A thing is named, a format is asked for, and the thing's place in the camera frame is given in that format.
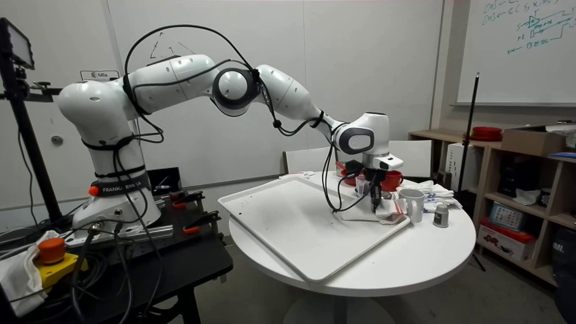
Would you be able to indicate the white rectangular tray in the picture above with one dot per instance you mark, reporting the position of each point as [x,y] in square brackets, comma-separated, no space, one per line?
[295,222]

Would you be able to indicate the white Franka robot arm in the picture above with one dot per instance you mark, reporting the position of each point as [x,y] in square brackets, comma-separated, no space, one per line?
[174,84]

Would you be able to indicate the white storage box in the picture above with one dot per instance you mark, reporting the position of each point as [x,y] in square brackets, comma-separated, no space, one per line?
[460,165]

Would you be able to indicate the red white box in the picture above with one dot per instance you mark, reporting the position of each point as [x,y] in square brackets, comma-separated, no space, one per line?
[507,240]

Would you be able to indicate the small black screen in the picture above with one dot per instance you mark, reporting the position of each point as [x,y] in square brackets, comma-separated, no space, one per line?
[16,44]

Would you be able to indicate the thin black pole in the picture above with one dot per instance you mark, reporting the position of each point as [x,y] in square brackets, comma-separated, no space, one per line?
[469,132]

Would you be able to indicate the red emergency stop button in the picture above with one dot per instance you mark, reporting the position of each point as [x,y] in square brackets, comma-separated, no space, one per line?
[55,258]

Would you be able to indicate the white towel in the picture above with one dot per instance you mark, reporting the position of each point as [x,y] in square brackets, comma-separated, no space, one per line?
[390,210]

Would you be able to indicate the black workbench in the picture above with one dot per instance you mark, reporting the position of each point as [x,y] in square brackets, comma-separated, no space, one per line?
[192,258]

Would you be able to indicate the wrist mounted camera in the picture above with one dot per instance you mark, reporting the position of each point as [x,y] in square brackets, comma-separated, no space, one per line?
[390,163]

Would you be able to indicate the wooden shelf unit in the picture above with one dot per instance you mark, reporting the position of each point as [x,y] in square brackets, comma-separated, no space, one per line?
[484,181]

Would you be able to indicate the small red cup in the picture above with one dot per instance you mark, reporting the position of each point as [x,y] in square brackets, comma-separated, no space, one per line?
[394,181]

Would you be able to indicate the open brown cardboard box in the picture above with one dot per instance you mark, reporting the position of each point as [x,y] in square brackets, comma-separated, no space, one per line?
[532,143]

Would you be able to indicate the black waste bin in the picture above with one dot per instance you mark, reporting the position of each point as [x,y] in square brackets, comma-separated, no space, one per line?
[566,276]

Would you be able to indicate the silver metal tin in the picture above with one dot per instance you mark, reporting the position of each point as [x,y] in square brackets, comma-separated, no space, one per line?
[442,217]

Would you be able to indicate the orange black clamp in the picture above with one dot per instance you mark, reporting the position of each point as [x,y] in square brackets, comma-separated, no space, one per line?
[192,229]
[181,201]

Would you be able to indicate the whiteboard with green writing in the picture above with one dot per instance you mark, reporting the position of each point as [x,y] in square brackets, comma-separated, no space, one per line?
[516,55]

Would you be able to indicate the white ceramic mug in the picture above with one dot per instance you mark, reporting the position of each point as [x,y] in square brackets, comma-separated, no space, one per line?
[413,204]

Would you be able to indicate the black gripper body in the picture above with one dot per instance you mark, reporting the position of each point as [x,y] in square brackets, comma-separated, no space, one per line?
[372,179]

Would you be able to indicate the round white table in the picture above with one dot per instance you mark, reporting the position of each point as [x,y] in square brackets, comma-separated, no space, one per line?
[421,253]

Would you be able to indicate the white cloth rag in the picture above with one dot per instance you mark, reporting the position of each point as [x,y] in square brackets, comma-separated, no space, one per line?
[19,282]

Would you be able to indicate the white paper packets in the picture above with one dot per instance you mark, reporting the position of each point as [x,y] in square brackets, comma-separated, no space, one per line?
[435,192]

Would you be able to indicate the black camera stand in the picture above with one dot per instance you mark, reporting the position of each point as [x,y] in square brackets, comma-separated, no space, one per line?
[28,150]

